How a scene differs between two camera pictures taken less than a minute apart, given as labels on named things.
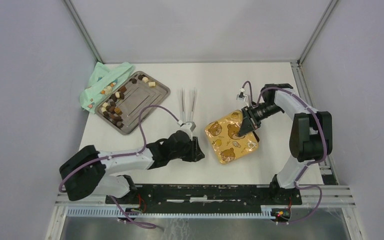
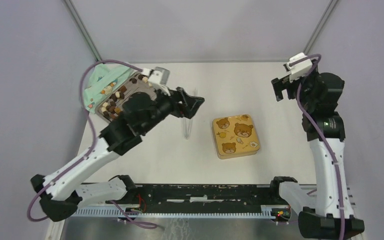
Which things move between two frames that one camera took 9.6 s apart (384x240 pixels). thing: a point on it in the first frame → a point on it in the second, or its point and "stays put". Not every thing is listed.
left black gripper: x=196 y=153 → x=192 y=103
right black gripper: x=248 y=125 → x=283 y=83
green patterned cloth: x=103 y=79 stays put
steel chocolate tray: x=121 y=109 stays put
